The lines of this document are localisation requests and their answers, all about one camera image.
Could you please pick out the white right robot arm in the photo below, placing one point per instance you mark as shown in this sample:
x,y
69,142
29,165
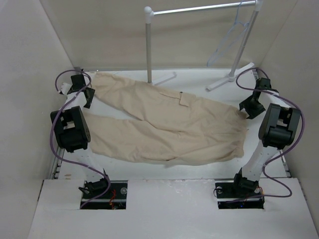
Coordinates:
x,y
277,131

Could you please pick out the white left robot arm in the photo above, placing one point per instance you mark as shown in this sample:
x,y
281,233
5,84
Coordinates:
x,y
71,131

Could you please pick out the beige trousers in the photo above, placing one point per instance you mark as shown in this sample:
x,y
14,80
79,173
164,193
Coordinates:
x,y
165,125

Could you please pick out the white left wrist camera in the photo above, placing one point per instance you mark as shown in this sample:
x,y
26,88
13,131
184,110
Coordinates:
x,y
64,89

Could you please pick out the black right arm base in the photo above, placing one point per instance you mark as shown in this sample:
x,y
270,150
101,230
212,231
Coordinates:
x,y
239,193

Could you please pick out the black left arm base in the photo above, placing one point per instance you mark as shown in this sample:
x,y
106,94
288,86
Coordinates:
x,y
104,195

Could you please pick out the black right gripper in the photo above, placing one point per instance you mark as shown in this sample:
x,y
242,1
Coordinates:
x,y
252,113

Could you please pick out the white clothes rack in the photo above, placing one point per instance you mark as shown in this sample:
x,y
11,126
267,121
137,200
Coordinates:
x,y
187,37

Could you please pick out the light blue clothes hanger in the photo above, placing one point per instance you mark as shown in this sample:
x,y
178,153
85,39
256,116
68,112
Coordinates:
x,y
234,34

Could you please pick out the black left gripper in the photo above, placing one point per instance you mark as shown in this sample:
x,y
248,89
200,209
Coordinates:
x,y
91,92

